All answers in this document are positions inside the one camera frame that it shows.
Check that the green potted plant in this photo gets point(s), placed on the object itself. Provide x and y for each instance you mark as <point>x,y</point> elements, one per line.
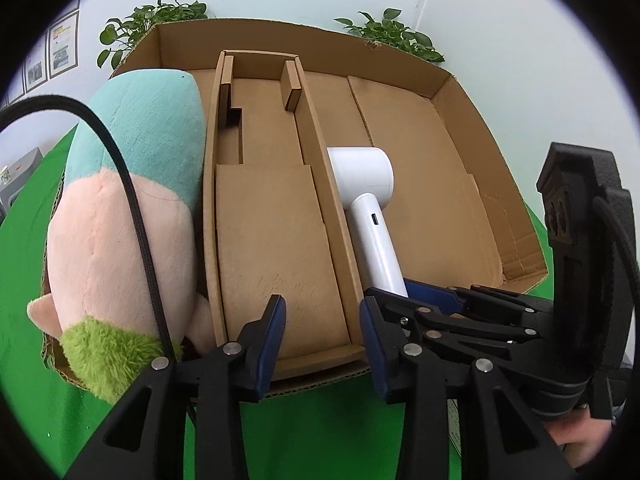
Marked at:
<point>150,15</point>
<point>390,32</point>

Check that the white hair dryer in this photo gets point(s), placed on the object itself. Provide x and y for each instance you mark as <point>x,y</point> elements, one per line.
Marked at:
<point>360,175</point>

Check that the large cardboard box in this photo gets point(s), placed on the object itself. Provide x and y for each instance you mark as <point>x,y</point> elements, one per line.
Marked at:
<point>425,170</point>

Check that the pink teal plush toy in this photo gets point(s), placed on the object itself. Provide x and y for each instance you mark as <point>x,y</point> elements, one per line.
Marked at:
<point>125,240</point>

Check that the wall of framed certificates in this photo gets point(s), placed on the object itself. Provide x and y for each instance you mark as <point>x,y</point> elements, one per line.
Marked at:
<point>62,45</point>

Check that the person's right hand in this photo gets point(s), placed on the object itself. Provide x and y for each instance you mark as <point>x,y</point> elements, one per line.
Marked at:
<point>575,435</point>

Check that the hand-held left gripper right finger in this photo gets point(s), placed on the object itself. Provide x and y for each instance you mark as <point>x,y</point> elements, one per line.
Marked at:
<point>372,355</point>

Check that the white paper cup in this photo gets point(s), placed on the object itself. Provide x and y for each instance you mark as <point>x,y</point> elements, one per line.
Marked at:
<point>5,176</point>

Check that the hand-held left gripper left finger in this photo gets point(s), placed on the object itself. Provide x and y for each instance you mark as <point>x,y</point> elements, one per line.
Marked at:
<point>272,345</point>

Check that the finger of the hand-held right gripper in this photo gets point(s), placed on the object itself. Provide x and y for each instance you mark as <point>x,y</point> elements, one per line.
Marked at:
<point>450,327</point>
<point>435,295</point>

